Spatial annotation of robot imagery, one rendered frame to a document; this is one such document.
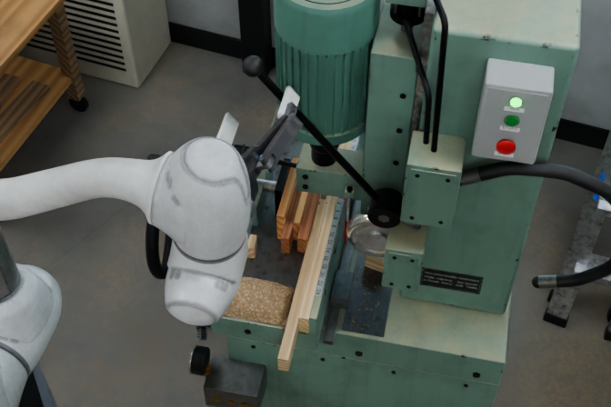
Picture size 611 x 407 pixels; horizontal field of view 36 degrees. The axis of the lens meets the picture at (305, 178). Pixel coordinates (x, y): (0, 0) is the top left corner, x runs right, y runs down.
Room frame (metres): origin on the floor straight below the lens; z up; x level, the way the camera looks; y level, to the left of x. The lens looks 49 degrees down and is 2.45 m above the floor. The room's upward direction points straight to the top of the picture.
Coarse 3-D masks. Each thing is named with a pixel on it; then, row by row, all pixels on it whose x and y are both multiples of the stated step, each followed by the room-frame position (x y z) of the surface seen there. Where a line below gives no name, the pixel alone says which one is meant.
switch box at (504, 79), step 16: (496, 64) 1.07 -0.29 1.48; (512, 64) 1.07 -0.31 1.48; (528, 64) 1.07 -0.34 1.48; (496, 80) 1.03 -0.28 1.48; (512, 80) 1.03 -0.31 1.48; (528, 80) 1.03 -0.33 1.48; (544, 80) 1.03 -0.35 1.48; (496, 96) 1.02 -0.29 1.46; (512, 96) 1.02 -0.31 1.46; (528, 96) 1.01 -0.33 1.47; (544, 96) 1.01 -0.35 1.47; (480, 112) 1.03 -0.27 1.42; (496, 112) 1.02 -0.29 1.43; (512, 112) 1.02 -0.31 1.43; (528, 112) 1.01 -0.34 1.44; (544, 112) 1.01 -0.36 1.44; (480, 128) 1.02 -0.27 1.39; (496, 128) 1.02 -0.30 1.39; (528, 128) 1.01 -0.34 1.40; (480, 144) 1.02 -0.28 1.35; (528, 144) 1.01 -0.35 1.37; (512, 160) 1.01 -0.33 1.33; (528, 160) 1.01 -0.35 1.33
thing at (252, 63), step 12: (252, 60) 1.13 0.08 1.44; (252, 72) 1.12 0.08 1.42; (264, 72) 1.13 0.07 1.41; (276, 96) 1.12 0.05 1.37; (300, 120) 1.11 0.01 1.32; (312, 132) 1.11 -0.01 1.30; (324, 144) 1.10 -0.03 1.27; (336, 156) 1.10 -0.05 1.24; (348, 168) 1.09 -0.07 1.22; (360, 180) 1.09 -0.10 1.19; (372, 192) 1.09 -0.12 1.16; (384, 192) 1.10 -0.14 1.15; (396, 192) 1.10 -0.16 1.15; (372, 204) 1.08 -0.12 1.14; (384, 204) 1.07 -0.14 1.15; (396, 204) 1.07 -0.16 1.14; (372, 216) 1.06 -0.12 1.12; (384, 216) 1.06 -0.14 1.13; (396, 216) 1.05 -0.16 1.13
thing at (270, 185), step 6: (282, 168) 1.29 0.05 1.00; (288, 168) 1.29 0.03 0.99; (282, 174) 1.27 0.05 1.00; (258, 180) 1.29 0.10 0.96; (264, 180) 1.29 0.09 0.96; (282, 180) 1.26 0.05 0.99; (264, 186) 1.27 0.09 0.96; (270, 186) 1.27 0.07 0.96; (276, 186) 1.24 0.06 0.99; (282, 186) 1.24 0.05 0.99; (270, 192) 1.27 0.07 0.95; (276, 192) 1.23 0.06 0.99; (282, 192) 1.24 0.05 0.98; (276, 198) 1.23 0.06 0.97; (276, 204) 1.23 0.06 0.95; (276, 210) 1.23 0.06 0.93
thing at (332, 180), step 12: (300, 156) 1.26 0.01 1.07; (348, 156) 1.25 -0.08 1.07; (360, 156) 1.25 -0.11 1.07; (300, 168) 1.23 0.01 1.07; (312, 168) 1.22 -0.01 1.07; (324, 168) 1.22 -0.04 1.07; (336, 168) 1.22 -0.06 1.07; (360, 168) 1.22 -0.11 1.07; (300, 180) 1.22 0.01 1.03; (312, 180) 1.22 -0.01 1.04; (324, 180) 1.21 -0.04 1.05; (336, 180) 1.21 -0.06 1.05; (348, 180) 1.20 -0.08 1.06; (312, 192) 1.22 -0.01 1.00; (324, 192) 1.21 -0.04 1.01; (336, 192) 1.21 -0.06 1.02; (360, 192) 1.20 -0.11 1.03
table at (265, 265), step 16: (272, 208) 1.26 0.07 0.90; (272, 224) 1.22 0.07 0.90; (272, 240) 1.18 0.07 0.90; (256, 256) 1.14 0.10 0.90; (272, 256) 1.14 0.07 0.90; (288, 256) 1.14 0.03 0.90; (336, 256) 1.16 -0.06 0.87; (256, 272) 1.10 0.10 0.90; (272, 272) 1.10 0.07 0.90; (288, 272) 1.10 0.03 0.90; (224, 320) 0.99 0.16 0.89; (240, 320) 0.99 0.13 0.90; (320, 320) 0.99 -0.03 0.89; (240, 336) 0.99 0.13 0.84; (256, 336) 0.98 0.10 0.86; (272, 336) 0.97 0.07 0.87; (304, 336) 0.96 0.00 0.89
